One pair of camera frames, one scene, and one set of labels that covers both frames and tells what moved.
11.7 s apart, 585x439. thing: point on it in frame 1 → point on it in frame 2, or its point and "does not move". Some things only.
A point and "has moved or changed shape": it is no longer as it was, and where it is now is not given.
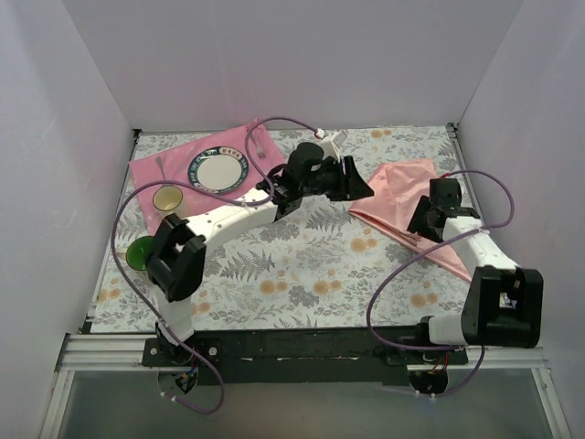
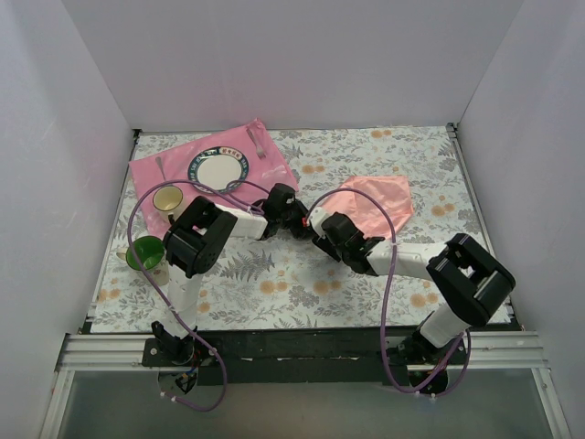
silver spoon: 159,161 does not move
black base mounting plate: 303,356 does not move
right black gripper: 423,218 → 321,244
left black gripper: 345,176 → 295,219
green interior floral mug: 137,251 does not move
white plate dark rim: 218,169 does not move
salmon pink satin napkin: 397,190 has moved or changed shape
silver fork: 260,152 does not move
